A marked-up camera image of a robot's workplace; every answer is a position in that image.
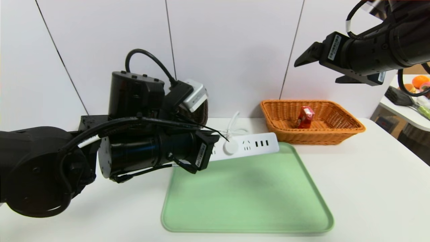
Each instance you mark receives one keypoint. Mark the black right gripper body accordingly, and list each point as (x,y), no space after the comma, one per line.
(333,48)

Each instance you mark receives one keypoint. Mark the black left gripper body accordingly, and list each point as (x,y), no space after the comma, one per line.
(202,153)

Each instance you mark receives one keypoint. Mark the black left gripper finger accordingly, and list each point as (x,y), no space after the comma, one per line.
(211,137)

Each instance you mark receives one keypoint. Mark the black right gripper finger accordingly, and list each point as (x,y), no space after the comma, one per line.
(352,79)
(312,53)

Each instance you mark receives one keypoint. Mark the small red snack carton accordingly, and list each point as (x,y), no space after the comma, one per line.
(305,117)

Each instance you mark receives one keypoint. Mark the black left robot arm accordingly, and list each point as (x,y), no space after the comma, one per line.
(33,168)

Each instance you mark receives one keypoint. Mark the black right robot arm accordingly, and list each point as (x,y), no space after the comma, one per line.
(403,43)

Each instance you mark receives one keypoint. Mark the dark brown wicker basket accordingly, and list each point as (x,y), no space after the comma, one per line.
(201,116)

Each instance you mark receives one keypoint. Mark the orange wicker basket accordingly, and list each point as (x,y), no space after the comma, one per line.
(309,136)

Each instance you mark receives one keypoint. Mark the pink toy food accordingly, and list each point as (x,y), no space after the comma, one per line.
(426,86)

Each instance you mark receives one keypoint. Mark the black folded bag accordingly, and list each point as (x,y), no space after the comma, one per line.
(396,96)

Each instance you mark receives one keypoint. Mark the brown toy bun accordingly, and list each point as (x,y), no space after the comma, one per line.
(409,88)

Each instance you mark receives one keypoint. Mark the brown box under table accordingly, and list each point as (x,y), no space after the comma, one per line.
(386,126)

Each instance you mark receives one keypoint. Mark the white side table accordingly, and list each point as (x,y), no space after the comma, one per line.
(399,112)

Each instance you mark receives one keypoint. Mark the light green plastic tray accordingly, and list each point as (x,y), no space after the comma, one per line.
(248,201)

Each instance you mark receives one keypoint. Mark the orange toy fruit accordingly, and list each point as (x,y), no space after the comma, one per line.
(420,80)

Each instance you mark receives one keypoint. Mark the green toy vegetable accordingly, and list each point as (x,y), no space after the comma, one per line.
(424,112)

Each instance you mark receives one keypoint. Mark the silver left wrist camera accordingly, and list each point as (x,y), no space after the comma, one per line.
(196,95)

